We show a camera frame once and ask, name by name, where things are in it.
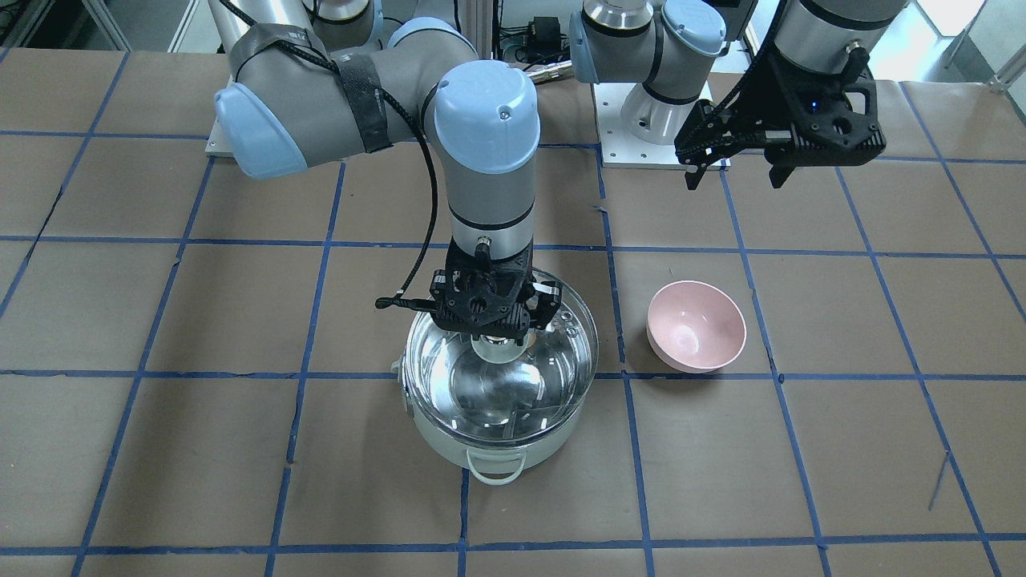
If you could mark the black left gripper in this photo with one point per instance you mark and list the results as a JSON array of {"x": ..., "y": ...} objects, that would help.
[{"x": 762, "y": 100}]

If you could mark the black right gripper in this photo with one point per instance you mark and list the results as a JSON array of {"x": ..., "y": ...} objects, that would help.
[{"x": 547, "y": 305}]

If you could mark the glass pot lid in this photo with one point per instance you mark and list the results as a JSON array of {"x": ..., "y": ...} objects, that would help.
[{"x": 493, "y": 405}]

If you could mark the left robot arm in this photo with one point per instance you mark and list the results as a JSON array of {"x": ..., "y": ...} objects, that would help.
[{"x": 669, "y": 47}]

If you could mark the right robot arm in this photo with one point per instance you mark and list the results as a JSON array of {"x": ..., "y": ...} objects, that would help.
[{"x": 296, "y": 100}]

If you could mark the pale green steel pot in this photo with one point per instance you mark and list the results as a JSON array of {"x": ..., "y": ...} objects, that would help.
[{"x": 496, "y": 466}]

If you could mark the pink bowl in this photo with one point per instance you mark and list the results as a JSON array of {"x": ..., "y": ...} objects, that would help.
[{"x": 695, "y": 327}]

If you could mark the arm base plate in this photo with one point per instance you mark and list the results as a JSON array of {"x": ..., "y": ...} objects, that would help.
[
  {"x": 636, "y": 131},
  {"x": 218, "y": 145}
]

